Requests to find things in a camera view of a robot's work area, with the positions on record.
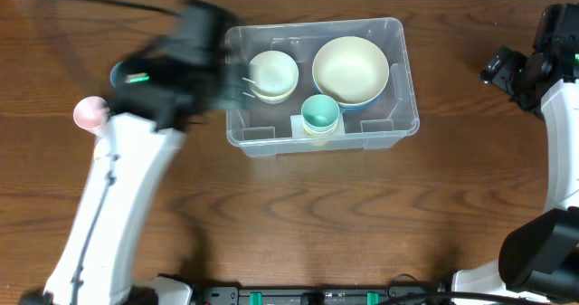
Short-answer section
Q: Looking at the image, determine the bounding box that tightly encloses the blue plastic cup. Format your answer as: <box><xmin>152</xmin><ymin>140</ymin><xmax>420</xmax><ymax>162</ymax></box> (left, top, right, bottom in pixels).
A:
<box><xmin>109</xmin><ymin>62</ymin><xmax>122</xmax><ymax>88</ymax></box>

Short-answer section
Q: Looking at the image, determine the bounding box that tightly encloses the grey small bowl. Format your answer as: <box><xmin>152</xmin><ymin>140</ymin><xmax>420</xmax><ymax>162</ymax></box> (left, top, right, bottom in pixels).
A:
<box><xmin>254</xmin><ymin>93</ymin><xmax>290</xmax><ymax>104</ymax></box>

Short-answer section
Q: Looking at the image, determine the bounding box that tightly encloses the white small bowl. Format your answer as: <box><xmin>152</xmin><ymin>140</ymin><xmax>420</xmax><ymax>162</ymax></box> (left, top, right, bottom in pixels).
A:
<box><xmin>249</xmin><ymin>51</ymin><xmax>299</xmax><ymax>100</ymax></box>

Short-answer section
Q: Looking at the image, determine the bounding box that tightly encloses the pink plastic cup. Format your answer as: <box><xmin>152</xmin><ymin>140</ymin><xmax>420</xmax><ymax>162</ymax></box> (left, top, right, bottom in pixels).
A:
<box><xmin>73</xmin><ymin>96</ymin><xmax>109</xmax><ymax>138</ymax></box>

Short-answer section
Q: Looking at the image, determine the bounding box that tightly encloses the cream plastic cup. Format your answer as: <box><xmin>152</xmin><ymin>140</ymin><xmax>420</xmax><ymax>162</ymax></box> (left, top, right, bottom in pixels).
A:
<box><xmin>304</xmin><ymin>126</ymin><xmax>337</xmax><ymax>136</ymax></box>

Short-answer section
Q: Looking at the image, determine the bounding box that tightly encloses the green plastic cup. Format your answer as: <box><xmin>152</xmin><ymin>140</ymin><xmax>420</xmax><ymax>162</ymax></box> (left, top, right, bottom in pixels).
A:
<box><xmin>301</xmin><ymin>94</ymin><xmax>340</xmax><ymax>130</ymax></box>

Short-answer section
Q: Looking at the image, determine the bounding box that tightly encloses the yellow plastic cup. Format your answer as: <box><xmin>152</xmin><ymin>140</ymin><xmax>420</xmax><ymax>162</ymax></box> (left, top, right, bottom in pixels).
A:
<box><xmin>306</xmin><ymin>132</ymin><xmax>335</xmax><ymax>148</ymax></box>
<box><xmin>93</xmin><ymin>138</ymin><xmax>111</xmax><ymax>161</ymax></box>

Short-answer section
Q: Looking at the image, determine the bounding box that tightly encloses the clear plastic storage bin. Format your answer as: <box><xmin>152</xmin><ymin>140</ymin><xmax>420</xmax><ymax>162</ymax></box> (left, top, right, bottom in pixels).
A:
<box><xmin>225</xmin><ymin>17</ymin><xmax>420</xmax><ymax>157</ymax></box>

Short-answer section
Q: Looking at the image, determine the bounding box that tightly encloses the dark blue bowl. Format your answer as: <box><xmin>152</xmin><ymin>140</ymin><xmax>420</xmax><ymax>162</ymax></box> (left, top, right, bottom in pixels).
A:
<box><xmin>333</xmin><ymin>98</ymin><xmax>377</xmax><ymax>113</ymax></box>

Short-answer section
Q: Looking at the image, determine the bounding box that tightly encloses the beige bowl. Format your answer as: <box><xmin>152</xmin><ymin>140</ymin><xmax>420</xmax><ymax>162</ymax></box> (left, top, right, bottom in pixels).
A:
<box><xmin>311</xmin><ymin>36</ymin><xmax>390</xmax><ymax>109</ymax></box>

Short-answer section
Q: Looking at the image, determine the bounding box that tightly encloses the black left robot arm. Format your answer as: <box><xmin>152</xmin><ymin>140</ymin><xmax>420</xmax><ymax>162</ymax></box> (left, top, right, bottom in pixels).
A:
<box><xmin>20</xmin><ymin>0</ymin><xmax>249</xmax><ymax>304</ymax></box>

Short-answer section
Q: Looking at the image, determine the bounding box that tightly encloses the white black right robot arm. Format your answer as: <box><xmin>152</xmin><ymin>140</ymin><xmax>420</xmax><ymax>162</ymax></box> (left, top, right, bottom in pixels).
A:
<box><xmin>450</xmin><ymin>4</ymin><xmax>578</xmax><ymax>304</ymax></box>

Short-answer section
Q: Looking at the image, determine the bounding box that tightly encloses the yellow plastic cup front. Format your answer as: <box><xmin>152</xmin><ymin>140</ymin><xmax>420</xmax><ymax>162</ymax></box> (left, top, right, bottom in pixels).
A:
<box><xmin>93</xmin><ymin>138</ymin><xmax>111</xmax><ymax>161</ymax></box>

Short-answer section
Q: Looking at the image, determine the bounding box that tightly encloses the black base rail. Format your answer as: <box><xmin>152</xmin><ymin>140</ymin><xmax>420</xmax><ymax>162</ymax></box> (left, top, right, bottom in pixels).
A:
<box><xmin>191</xmin><ymin>281</ymin><xmax>437</xmax><ymax>305</ymax></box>

